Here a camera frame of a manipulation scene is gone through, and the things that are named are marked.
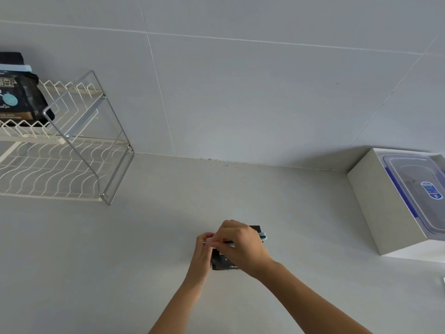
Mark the person's right forearm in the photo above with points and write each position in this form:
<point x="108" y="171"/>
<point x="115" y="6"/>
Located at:
<point x="313" y="302"/>

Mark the clear plastic container blue lid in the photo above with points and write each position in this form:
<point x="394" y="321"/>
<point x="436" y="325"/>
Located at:
<point x="417" y="191"/>

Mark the white cardboard box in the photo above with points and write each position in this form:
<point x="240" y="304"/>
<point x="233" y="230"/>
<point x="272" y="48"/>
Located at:
<point x="389" y="205"/>

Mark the small black coffee bag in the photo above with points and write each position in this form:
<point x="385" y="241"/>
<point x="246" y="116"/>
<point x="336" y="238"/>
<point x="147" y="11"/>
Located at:
<point x="222" y="262"/>

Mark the large black coffee bag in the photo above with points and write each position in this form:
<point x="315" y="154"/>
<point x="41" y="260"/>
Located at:
<point x="21" y="97"/>

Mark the person's right hand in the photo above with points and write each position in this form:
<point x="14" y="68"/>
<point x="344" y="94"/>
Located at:
<point x="243" y="248"/>

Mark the person's right fingers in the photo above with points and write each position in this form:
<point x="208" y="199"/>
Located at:
<point x="224" y="241"/>

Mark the light blue clip on bag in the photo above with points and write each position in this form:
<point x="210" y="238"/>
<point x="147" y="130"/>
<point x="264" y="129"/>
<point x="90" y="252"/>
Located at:
<point x="17" y="67"/>

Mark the person's left hand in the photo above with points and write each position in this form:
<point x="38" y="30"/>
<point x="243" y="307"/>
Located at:
<point x="201" y="255"/>

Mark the person's left forearm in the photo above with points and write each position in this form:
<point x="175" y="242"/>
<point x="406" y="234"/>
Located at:
<point x="173" y="306"/>

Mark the person's left fingers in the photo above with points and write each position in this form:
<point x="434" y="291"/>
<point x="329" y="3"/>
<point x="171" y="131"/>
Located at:
<point x="207" y="238"/>

